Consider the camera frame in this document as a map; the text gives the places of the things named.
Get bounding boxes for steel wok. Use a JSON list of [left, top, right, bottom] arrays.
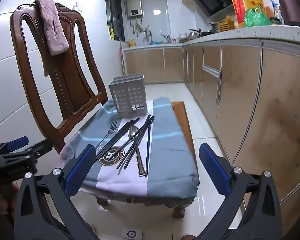
[[187, 29, 203, 39]]

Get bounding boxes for red and yellow shopping bag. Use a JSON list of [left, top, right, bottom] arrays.
[[230, 0, 268, 28]]

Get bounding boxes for person's left hand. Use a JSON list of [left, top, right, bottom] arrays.
[[0, 181, 19, 214]]

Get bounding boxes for steel faucet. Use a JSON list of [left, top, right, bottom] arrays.
[[143, 25, 153, 44]]

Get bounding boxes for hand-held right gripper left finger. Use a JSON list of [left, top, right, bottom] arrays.
[[14, 144, 97, 240]]

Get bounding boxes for pink towel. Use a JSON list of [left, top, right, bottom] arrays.
[[35, 0, 69, 78]]

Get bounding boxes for steel spoon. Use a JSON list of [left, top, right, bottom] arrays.
[[128, 126, 146, 177]]

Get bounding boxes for set of black chopsticks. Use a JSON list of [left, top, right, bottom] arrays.
[[96, 114, 155, 177]]

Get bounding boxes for blue plastic bag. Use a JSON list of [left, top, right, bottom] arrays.
[[268, 0, 281, 18]]

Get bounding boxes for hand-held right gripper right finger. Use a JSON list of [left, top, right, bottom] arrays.
[[199, 143, 283, 240]]

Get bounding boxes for wooden base cabinets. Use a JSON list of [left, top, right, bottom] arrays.
[[122, 39, 300, 235]]

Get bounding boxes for mop stick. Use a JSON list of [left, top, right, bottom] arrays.
[[118, 41, 123, 75]]

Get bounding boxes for grey plastic utensil holder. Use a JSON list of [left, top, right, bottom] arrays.
[[108, 74, 148, 119]]

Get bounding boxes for green plastic bag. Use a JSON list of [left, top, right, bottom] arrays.
[[244, 6, 271, 27]]

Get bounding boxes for white gas water heater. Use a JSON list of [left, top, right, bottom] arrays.
[[126, 0, 142, 18]]

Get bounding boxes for speckled white countertop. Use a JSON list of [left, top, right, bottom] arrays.
[[122, 24, 300, 51]]

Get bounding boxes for carved wooden chair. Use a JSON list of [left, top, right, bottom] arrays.
[[10, 2, 200, 219]]

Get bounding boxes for dark window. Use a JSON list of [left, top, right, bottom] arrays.
[[105, 0, 126, 42]]

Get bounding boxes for steel fork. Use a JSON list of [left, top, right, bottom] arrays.
[[95, 120, 118, 153]]

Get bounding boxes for yellow wooden rack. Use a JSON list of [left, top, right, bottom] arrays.
[[219, 16, 235, 32]]

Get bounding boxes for blue and white printed cloth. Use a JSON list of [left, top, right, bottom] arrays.
[[57, 97, 200, 203]]

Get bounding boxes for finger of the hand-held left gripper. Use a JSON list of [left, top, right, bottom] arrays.
[[24, 139, 53, 160], [0, 136, 30, 156]]

